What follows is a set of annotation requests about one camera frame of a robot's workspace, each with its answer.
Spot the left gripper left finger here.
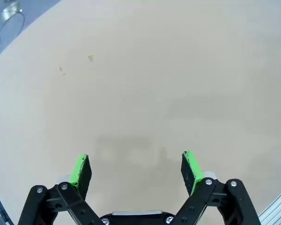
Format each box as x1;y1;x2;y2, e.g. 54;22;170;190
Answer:
17;153;104;225

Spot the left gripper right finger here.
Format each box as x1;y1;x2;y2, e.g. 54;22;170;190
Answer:
172;150;260;225

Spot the aluminium profile mounting base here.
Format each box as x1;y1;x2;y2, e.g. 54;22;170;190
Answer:
257;183;281;225

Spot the shiny metal floor plate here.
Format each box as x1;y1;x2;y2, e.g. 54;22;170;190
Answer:
1;0;23;22

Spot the black floor cable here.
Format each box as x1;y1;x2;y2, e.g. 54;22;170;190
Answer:
0;9;26;64

